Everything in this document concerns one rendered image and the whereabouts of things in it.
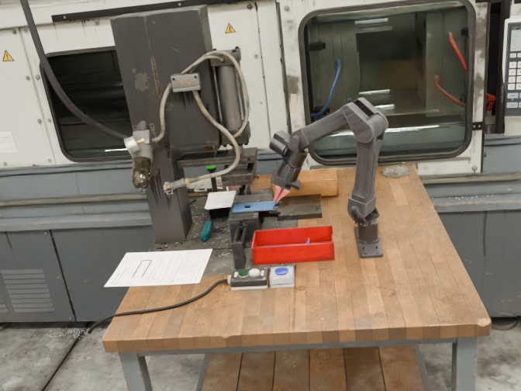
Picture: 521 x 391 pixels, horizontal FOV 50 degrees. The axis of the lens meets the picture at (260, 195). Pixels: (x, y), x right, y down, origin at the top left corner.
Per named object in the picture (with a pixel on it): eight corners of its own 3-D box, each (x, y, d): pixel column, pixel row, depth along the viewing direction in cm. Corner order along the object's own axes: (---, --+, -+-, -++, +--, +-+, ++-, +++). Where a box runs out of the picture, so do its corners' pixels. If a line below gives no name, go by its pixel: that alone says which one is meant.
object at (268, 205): (277, 209, 187) (277, 202, 186) (232, 212, 189) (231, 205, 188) (278, 201, 194) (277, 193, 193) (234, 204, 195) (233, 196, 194)
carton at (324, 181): (338, 198, 214) (337, 178, 211) (273, 202, 217) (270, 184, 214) (336, 185, 225) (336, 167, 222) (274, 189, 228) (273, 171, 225)
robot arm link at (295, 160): (278, 160, 184) (287, 142, 181) (287, 159, 188) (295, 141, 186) (294, 171, 181) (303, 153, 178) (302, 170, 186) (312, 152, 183)
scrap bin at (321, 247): (335, 260, 169) (333, 243, 167) (253, 265, 172) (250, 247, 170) (332, 241, 180) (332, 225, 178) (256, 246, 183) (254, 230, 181)
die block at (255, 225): (260, 240, 187) (257, 220, 184) (230, 242, 188) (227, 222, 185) (264, 215, 205) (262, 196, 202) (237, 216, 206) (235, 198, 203)
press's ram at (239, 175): (257, 192, 179) (246, 102, 168) (177, 198, 182) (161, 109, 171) (261, 172, 196) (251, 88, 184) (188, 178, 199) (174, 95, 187)
